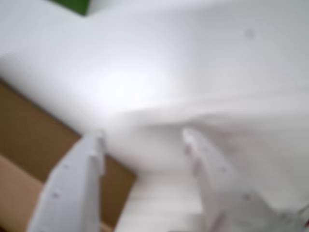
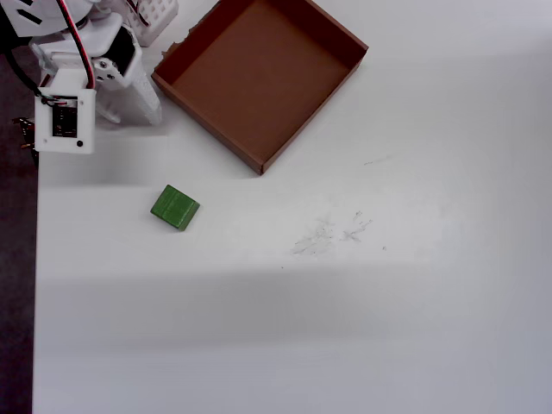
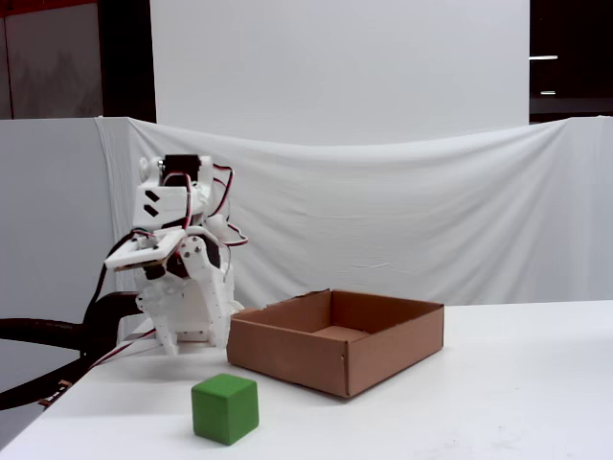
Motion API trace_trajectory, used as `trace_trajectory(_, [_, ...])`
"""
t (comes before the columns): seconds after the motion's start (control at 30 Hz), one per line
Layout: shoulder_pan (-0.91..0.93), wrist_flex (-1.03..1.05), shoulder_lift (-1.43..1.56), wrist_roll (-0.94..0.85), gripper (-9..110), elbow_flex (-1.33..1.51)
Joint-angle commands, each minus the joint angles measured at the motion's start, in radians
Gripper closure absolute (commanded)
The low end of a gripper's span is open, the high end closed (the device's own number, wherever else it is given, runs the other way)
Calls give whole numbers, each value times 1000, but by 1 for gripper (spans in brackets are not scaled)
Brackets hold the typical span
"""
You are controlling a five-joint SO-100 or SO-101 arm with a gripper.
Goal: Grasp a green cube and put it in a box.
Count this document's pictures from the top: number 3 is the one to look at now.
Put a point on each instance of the black chair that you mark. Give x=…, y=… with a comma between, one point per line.
x=103, y=326

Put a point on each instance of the green cube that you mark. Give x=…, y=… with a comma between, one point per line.
x=225, y=409

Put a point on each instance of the small brown table clamp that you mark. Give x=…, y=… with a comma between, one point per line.
x=55, y=393

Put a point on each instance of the brown cardboard box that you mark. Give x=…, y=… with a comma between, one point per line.
x=287, y=350

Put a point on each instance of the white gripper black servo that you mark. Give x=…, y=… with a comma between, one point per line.
x=197, y=269

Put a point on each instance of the white backdrop board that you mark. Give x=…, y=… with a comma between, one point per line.
x=335, y=67

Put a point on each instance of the white wrist camera mount plate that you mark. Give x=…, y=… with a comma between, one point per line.
x=139, y=254

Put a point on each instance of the brown cabinet door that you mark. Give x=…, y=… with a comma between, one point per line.
x=52, y=62

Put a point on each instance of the short ceiling light strip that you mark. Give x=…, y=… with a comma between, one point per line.
x=549, y=92

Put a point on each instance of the long ceiling light strip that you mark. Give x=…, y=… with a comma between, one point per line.
x=543, y=57

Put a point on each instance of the white five-joint robot arm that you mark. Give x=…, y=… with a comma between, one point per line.
x=163, y=203

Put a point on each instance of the white draped cloth sheet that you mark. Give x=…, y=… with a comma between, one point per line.
x=383, y=215

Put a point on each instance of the grey partition panel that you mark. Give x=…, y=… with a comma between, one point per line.
x=48, y=215

